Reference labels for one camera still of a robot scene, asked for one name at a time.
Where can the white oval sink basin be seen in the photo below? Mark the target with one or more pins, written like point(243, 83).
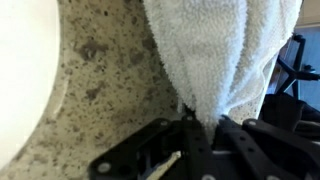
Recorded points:
point(23, 66)

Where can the white terry towel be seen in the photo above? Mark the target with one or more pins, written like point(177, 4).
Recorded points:
point(206, 50)

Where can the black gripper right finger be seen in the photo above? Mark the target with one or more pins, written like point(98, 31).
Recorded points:
point(253, 153)

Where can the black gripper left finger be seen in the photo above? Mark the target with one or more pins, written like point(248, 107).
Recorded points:
point(186, 153)

